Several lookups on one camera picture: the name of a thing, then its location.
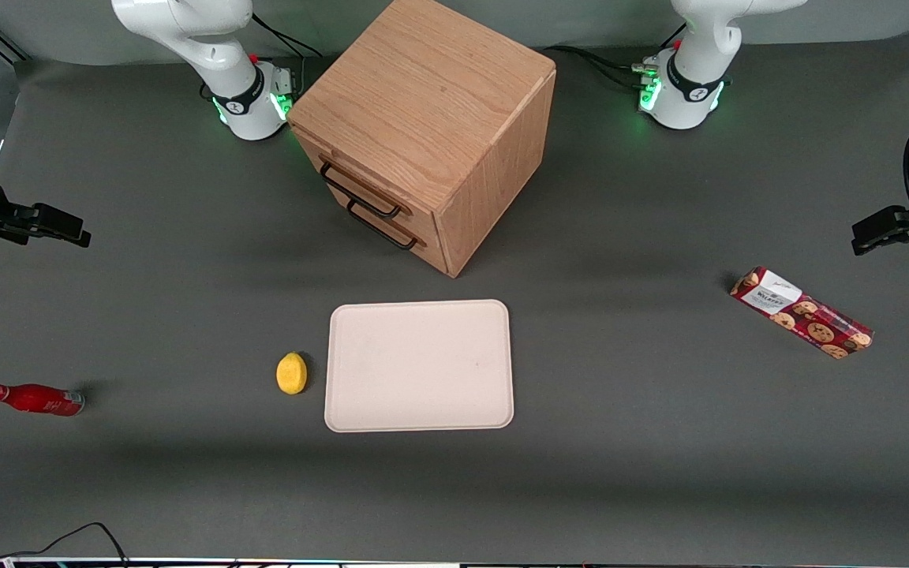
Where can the red soda bottle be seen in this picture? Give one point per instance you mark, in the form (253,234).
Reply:
(36,399)

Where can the red cookie box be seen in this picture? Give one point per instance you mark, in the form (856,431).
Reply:
(806,314)

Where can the aluminium frame profile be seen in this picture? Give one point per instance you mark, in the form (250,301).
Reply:
(9,46)

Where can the beige rectangular tray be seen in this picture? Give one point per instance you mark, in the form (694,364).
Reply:
(419,367)

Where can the oak wooden drawer cabinet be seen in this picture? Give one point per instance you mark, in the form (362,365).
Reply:
(431,87)

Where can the yellow lemon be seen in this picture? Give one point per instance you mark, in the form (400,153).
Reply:
(291,374)

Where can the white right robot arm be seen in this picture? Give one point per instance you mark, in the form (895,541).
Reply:
(222,47)

